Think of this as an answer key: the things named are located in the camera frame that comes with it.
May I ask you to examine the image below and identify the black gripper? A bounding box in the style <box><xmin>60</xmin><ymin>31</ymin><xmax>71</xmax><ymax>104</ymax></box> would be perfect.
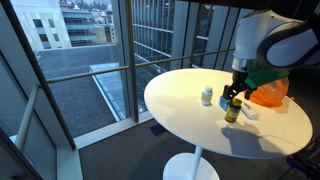
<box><xmin>222</xmin><ymin>69</ymin><xmax>254</xmax><ymax>101</ymax></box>

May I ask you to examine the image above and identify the dark floor vent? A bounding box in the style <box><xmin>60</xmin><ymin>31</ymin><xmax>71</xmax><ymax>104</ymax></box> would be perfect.
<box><xmin>148</xmin><ymin>123</ymin><xmax>169</xmax><ymax>137</ymax></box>

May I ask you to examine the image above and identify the orange plastic bag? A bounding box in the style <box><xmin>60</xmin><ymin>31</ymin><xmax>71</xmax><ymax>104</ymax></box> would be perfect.
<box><xmin>248</xmin><ymin>77</ymin><xmax>290</xmax><ymax>108</ymax></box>

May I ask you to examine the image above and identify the white flat rectangular box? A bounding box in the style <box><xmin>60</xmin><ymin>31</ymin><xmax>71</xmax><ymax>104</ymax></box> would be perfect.
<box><xmin>240</xmin><ymin>102</ymin><xmax>261</xmax><ymax>120</ymax></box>

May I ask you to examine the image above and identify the dark equipment on floor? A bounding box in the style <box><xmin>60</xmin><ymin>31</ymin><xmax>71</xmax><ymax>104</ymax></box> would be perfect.
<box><xmin>285</xmin><ymin>135</ymin><xmax>320</xmax><ymax>180</ymax></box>

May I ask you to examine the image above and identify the white pill bottle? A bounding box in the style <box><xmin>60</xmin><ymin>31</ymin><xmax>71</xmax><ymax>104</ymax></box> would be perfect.
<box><xmin>200</xmin><ymin>85</ymin><xmax>214</xmax><ymax>108</ymax></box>

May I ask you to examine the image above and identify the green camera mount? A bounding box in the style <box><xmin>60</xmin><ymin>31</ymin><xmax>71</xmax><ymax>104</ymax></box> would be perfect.
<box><xmin>244</xmin><ymin>68</ymin><xmax>291</xmax><ymax>91</ymax></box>

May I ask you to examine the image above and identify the blue small carton box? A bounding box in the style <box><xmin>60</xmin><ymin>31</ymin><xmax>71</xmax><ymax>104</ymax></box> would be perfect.
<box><xmin>218</xmin><ymin>95</ymin><xmax>231</xmax><ymax>113</ymax></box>

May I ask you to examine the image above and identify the yellow and brown pill bottle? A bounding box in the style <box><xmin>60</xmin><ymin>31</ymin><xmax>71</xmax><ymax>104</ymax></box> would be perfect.
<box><xmin>224</xmin><ymin>97</ymin><xmax>243</xmax><ymax>124</ymax></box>

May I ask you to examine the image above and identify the white table pedestal base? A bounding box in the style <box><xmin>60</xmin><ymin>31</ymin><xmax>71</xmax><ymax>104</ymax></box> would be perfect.
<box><xmin>162</xmin><ymin>145</ymin><xmax>221</xmax><ymax>180</ymax></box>

